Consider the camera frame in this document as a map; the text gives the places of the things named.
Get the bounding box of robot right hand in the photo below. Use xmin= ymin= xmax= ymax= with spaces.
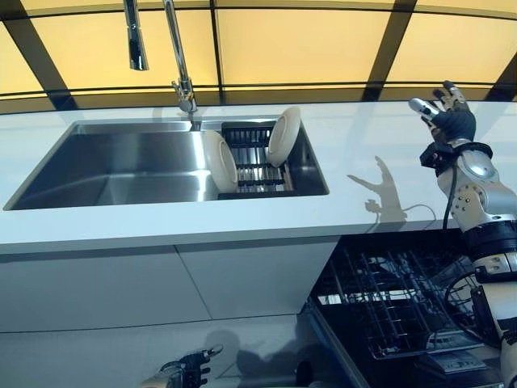
xmin=408 ymin=80 xmax=478 ymax=144

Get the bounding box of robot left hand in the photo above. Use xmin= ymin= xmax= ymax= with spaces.
xmin=159 ymin=343 xmax=225 ymax=388

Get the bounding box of cream ceramic plate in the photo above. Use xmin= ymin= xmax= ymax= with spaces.
xmin=263 ymin=105 xmax=302 ymax=169
xmin=201 ymin=129 xmax=240 ymax=195

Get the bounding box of black dish drying rack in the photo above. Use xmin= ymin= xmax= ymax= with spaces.
xmin=216 ymin=123 xmax=298 ymax=201

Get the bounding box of stainless steel sink basin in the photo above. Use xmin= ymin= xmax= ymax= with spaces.
xmin=2 ymin=116 xmax=330 ymax=212

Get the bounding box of chrome gooseneck kitchen faucet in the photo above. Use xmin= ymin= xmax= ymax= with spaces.
xmin=123 ymin=0 xmax=200 ymax=131

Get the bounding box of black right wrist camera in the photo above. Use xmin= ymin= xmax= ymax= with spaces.
xmin=418 ymin=143 xmax=456 ymax=177

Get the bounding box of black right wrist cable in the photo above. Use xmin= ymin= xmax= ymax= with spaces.
xmin=441 ymin=159 xmax=462 ymax=232

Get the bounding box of yellow backlit window black frame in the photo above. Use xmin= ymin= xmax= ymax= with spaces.
xmin=0 ymin=0 xmax=517 ymax=113

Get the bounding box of grey wire dishwasher basket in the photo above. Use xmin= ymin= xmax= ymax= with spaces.
xmin=322 ymin=242 xmax=486 ymax=361

